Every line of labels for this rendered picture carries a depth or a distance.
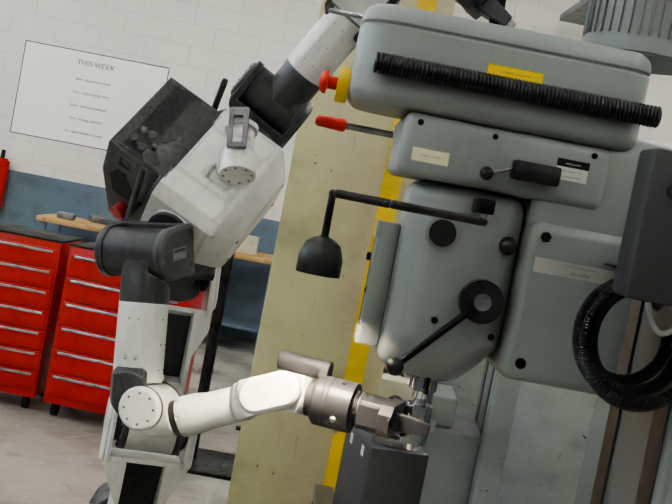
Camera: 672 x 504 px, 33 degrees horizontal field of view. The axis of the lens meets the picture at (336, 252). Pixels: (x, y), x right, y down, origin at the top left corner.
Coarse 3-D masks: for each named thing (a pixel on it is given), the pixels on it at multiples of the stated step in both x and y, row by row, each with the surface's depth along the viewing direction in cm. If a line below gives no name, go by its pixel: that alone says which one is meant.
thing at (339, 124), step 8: (320, 120) 197; (328, 120) 197; (336, 120) 197; (344, 120) 198; (328, 128) 198; (336, 128) 198; (344, 128) 198; (352, 128) 198; (360, 128) 198; (368, 128) 198; (376, 128) 198; (384, 136) 198; (392, 136) 198
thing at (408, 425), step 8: (400, 416) 189; (408, 416) 189; (392, 424) 189; (400, 424) 189; (408, 424) 189; (416, 424) 188; (424, 424) 188; (400, 432) 189; (408, 432) 189; (416, 432) 188; (424, 432) 188
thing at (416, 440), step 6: (408, 414) 190; (414, 414) 189; (420, 414) 189; (426, 414) 190; (420, 420) 189; (426, 420) 190; (402, 438) 190; (408, 438) 190; (414, 438) 189; (420, 438) 190; (426, 438) 191; (414, 444) 189; (420, 444) 190
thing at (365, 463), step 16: (352, 432) 236; (368, 432) 233; (352, 448) 234; (368, 448) 222; (384, 448) 221; (400, 448) 223; (352, 464) 232; (368, 464) 220; (384, 464) 221; (400, 464) 222; (416, 464) 222; (352, 480) 229; (368, 480) 220; (384, 480) 221; (400, 480) 222; (416, 480) 222; (336, 496) 240; (352, 496) 227; (368, 496) 221; (384, 496) 221; (400, 496) 222; (416, 496) 223
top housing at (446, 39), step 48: (384, 48) 175; (432, 48) 175; (480, 48) 175; (528, 48) 176; (576, 48) 176; (384, 96) 176; (432, 96) 176; (480, 96) 176; (624, 96) 176; (624, 144) 177
